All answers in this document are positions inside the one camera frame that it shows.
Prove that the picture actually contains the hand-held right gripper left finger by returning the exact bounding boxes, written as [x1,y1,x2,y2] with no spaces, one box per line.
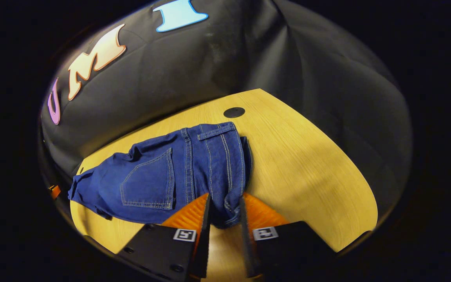
[117,193,213,282]

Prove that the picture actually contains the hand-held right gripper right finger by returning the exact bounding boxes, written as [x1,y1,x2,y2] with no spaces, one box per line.
[240,192,337,278]

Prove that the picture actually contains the blue denim jeans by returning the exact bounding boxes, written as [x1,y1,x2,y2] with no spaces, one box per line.
[68,121,253,230]

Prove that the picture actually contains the black backdrop cloth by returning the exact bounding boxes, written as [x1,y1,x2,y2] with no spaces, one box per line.
[40,0,413,220]

